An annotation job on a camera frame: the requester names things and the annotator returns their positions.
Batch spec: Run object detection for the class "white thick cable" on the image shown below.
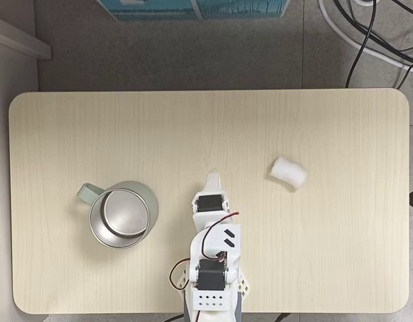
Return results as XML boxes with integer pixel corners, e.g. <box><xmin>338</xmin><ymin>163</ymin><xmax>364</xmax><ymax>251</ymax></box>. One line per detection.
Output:
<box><xmin>316</xmin><ymin>0</ymin><xmax>413</xmax><ymax>74</ymax></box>

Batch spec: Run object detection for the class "blue picture storage box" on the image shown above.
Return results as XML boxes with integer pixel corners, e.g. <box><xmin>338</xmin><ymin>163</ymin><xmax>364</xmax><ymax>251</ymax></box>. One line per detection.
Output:
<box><xmin>97</xmin><ymin>0</ymin><xmax>291</xmax><ymax>22</ymax></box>

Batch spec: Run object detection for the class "red black servo wire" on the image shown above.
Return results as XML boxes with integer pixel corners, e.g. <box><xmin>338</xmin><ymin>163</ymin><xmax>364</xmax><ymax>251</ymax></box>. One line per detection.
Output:
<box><xmin>200</xmin><ymin>210</ymin><xmax>242</xmax><ymax>260</ymax></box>
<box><xmin>169</xmin><ymin>259</ymin><xmax>193</xmax><ymax>292</ymax></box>

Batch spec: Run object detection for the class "white gauze dressing roll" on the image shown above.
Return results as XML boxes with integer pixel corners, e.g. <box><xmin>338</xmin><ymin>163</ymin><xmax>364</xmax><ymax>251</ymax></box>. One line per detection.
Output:
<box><xmin>269</xmin><ymin>156</ymin><xmax>310</xmax><ymax>193</ymax></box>

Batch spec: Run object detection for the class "white shelf ledge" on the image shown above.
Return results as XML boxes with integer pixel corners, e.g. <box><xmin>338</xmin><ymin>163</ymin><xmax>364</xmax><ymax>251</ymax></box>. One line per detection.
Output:
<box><xmin>0</xmin><ymin>14</ymin><xmax>53</xmax><ymax>61</ymax></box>

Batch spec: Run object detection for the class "green mug steel interior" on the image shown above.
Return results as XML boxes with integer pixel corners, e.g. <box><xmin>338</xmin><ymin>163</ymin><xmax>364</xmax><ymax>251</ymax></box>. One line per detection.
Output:
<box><xmin>76</xmin><ymin>180</ymin><xmax>159</xmax><ymax>250</ymax></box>

